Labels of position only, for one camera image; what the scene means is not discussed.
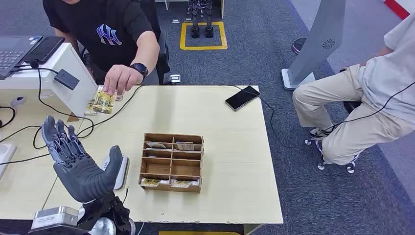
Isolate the guest person's left hand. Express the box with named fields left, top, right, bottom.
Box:
left=103, top=64, right=144, bottom=95

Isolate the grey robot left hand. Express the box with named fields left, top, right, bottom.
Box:
left=41, top=116, right=124, bottom=203

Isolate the ID card yellow tree print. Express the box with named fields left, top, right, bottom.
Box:
left=92, top=85, right=117, bottom=115

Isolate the key card tree avenue print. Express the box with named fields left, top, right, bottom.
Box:
left=175, top=141, right=196, bottom=152

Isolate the wooden card organizer box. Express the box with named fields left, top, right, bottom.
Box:
left=138, top=132, right=204, bottom=194

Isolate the white card reader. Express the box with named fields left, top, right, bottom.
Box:
left=100, top=154, right=130, bottom=191

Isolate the card stack yellow print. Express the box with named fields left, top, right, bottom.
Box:
left=84, top=103, right=98, bottom=117

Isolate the guest person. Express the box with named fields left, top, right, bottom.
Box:
left=42, top=0, right=162, bottom=96

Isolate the operator person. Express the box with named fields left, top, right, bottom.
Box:
left=292, top=13, right=415, bottom=166

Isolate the black wristwatch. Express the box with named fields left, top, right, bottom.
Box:
left=129, top=62, right=149, bottom=78

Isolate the white desk riser box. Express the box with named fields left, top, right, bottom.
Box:
left=0, top=42, right=98, bottom=118

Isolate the black office chair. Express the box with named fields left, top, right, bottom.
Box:
left=141, top=0, right=171, bottom=86

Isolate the small black box device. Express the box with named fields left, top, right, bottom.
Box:
left=53, top=69, right=80, bottom=91

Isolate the white flat device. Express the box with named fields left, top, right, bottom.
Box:
left=0, top=142, right=18, bottom=181

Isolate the dark grey laptop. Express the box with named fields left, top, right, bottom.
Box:
left=0, top=35, right=43, bottom=80

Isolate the black smartphone gold edge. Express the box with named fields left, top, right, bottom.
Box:
left=224, top=85, right=261, bottom=112

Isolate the dark round floor object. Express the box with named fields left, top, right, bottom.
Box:
left=291, top=37, right=307, bottom=55

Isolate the pale table leg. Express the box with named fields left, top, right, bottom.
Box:
left=243, top=224, right=264, bottom=235

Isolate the grey kiosk stand white base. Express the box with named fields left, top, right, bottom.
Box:
left=281, top=0, right=346, bottom=91

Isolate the stool with chrome casters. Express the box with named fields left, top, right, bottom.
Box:
left=304, top=66, right=365, bottom=174

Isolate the white display board red stripe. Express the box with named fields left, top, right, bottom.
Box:
left=382, top=0, right=415, bottom=21

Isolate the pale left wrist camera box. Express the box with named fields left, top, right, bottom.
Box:
left=29, top=206, right=80, bottom=232

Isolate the thin black cable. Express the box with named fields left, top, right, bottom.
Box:
left=220, top=83, right=304, bottom=149
left=13, top=60, right=95, bottom=140
left=0, top=85, right=144, bottom=166
left=0, top=106, right=16, bottom=129
left=319, top=81, right=415, bottom=134

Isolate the white gantry frame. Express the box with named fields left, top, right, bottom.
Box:
left=155, top=0, right=226, bottom=20

